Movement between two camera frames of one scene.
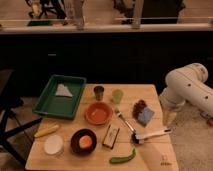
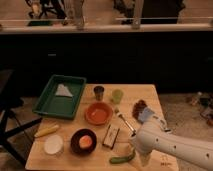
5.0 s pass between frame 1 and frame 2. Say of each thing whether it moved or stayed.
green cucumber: stayed
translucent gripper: moved
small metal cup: stayed
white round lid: stayed
